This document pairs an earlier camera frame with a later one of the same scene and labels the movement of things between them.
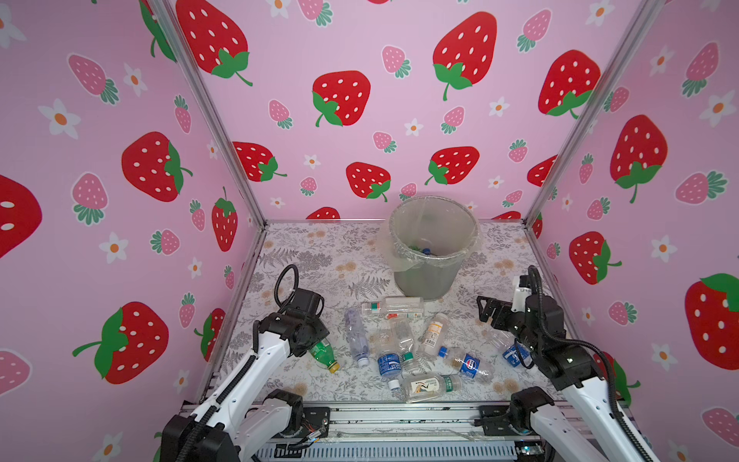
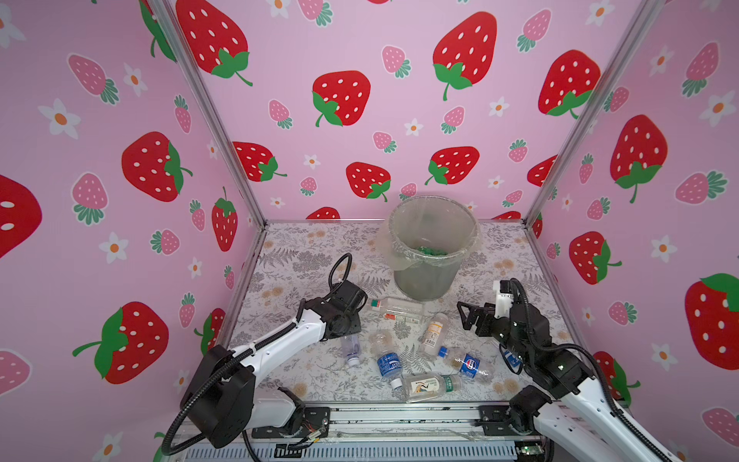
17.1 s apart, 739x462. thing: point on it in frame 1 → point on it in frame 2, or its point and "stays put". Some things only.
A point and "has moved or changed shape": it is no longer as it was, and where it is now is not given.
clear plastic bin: x=428 y=238 stays put
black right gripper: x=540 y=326 → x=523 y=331
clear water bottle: x=357 y=336 has moved or changed shape
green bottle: x=323 y=353 → x=431 y=251
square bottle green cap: x=422 y=386 stays put
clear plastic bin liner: x=431 y=230 stays put
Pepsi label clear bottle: x=469 y=365 stays put
